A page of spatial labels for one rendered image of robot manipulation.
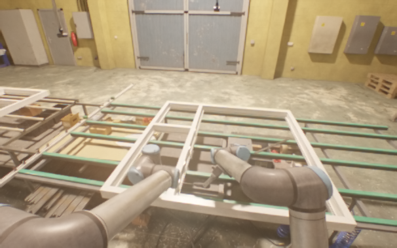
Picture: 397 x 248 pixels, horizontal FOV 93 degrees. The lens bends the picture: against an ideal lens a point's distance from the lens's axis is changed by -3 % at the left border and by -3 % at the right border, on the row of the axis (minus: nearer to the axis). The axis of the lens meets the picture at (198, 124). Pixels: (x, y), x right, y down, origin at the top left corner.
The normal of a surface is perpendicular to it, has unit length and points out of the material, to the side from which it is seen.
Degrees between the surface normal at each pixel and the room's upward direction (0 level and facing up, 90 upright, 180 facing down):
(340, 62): 90
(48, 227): 20
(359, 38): 90
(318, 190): 56
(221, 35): 90
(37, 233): 14
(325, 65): 90
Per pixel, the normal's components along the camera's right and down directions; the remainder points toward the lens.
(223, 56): -0.15, 0.48
